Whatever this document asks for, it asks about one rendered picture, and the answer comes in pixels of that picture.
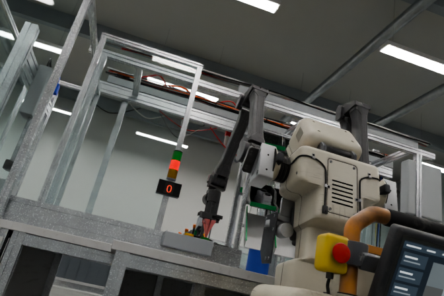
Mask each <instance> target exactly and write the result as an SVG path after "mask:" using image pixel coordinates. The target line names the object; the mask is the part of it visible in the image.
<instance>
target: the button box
mask: <svg viewBox="0 0 444 296"><path fill-rule="evenodd" d="M213 243H214V242H213V241H210V240H205V239H199V238H196V237H192V236H189V235H183V234H180V233H174V232H171V231H168V230H166V231H164V232H163V237H162V240H161V244H160V245H161V246H163V247H167V248H172V249H175V250H181V251H184V252H189V253H192V254H197V255H201V256H206V257H208V256H211V253H212V250H213Z"/></svg>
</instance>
